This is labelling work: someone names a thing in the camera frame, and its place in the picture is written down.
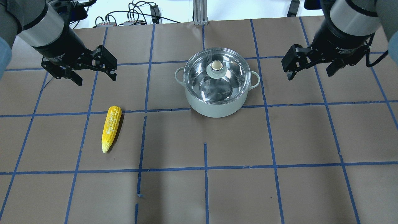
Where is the black power adapter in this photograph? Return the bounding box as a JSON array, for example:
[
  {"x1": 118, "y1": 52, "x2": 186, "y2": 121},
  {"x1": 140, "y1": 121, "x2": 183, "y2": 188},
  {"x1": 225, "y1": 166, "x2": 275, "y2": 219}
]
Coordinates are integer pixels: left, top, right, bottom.
[{"x1": 150, "y1": 5, "x2": 161, "y2": 24}]

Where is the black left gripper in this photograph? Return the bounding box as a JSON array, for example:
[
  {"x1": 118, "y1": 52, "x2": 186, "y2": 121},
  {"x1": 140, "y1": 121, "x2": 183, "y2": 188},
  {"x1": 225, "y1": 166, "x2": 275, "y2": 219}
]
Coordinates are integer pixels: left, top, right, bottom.
[{"x1": 41, "y1": 45, "x2": 118, "y2": 86}]

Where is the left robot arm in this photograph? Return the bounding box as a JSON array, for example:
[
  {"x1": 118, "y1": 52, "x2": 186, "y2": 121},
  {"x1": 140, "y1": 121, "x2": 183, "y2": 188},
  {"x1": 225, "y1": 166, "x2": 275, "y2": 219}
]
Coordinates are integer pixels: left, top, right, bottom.
[{"x1": 1, "y1": 0, "x2": 118, "y2": 86}]

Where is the aluminium frame post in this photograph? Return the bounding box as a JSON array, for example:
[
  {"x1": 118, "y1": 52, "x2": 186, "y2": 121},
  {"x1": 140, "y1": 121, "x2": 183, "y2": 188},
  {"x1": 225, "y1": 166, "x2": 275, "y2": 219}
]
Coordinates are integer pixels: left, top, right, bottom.
[{"x1": 193, "y1": 0, "x2": 209, "y2": 26}]

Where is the grey connector box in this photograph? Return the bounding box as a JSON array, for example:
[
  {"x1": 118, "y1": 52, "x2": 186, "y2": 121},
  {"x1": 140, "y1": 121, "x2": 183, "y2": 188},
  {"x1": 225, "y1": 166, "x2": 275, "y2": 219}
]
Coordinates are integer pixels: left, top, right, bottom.
[
  {"x1": 94, "y1": 21, "x2": 117, "y2": 27},
  {"x1": 122, "y1": 20, "x2": 147, "y2": 26}
]

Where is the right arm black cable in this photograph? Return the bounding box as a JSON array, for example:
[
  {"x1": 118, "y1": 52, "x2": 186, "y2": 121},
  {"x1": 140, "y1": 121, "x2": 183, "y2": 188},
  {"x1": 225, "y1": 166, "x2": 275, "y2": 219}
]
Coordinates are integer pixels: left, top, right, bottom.
[{"x1": 365, "y1": 33, "x2": 389, "y2": 68}]

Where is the black cable bundle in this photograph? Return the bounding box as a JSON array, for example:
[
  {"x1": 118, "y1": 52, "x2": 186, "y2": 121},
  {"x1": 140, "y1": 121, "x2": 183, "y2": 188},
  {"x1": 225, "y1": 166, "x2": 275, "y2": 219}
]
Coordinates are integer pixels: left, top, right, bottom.
[{"x1": 93, "y1": 0, "x2": 181, "y2": 27}]

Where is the yellow corn cob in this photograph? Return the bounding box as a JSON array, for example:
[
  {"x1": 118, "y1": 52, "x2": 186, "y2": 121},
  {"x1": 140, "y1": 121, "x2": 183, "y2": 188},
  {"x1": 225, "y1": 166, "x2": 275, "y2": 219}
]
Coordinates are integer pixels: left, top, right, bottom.
[{"x1": 101, "y1": 106, "x2": 122, "y2": 153}]

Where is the pale green cooking pot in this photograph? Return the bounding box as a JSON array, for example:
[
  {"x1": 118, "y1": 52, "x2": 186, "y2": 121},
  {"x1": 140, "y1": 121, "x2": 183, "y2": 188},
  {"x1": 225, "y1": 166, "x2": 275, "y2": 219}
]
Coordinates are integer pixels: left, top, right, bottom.
[{"x1": 174, "y1": 47, "x2": 260, "y2": 118}]

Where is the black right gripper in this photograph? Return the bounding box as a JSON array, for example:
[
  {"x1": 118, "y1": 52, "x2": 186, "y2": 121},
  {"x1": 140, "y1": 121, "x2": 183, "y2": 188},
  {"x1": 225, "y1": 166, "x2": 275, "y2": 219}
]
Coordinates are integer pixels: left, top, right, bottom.
[{"x1": 281, "y1": 41, "x2": 370, "y2": 81}]

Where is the glass pot lid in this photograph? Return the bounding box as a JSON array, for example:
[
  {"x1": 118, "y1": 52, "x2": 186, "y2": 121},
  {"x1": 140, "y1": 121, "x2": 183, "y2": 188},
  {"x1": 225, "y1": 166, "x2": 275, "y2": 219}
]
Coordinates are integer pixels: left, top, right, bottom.
[{"x1": 180, "y1": 47, "x2": 257, "y2": 105}]

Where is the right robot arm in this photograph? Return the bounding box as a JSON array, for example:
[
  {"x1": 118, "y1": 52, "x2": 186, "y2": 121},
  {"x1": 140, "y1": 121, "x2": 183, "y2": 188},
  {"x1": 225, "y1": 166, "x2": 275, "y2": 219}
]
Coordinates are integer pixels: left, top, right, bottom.
[{"x1": 281, "y1": 0, "x2": 398, "y2": 81}]

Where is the black object at top edge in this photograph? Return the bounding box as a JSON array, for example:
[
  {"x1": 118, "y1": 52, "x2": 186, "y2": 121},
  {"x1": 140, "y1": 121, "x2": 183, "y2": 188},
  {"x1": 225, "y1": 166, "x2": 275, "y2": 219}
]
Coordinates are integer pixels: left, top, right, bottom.
[{"x1": 287, "y1": 0, "x2": 300, "y2": 17}]

